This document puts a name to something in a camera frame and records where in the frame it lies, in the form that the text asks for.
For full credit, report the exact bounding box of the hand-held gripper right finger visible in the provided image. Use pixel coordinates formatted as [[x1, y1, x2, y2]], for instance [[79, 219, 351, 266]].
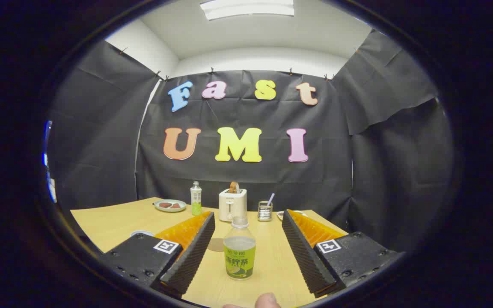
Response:
[[282, 209, 403, 299]]

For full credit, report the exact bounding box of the black backdrop cloth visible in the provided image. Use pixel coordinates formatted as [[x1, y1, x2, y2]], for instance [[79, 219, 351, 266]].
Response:
[[45, 29, 454, 253]]

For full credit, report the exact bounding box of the cream toaster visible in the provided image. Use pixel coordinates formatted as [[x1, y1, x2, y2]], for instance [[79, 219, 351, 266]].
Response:
[[219, 188, 247, 222]]

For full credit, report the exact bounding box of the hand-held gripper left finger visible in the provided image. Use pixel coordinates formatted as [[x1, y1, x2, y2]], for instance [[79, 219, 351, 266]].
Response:
[[101, 211, 216, 299]]

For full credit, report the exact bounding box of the small white green bottle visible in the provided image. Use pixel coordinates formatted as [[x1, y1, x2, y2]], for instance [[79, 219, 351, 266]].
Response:
[[190, 181, 202, 216]]

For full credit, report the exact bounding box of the green label juice bottle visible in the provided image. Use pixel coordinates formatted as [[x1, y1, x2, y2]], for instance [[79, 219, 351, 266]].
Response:
[[223, 216, 256, 281]]

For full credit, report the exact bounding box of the metal wire holder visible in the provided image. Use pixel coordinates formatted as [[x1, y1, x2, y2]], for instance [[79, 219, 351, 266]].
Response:
[[258, 201, 273, 222]]

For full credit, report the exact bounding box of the wooden table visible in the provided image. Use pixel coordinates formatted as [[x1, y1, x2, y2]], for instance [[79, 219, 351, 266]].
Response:
[[70, 197, 350, 308]]

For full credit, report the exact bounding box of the ceiling light panel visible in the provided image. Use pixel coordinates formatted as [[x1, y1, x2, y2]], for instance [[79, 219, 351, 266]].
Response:
[[199, 0, 295, 21]]

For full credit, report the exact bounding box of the pale green plate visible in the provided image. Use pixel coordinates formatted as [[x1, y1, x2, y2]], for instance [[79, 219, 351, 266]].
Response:
[[154, 199, 187, 213]]

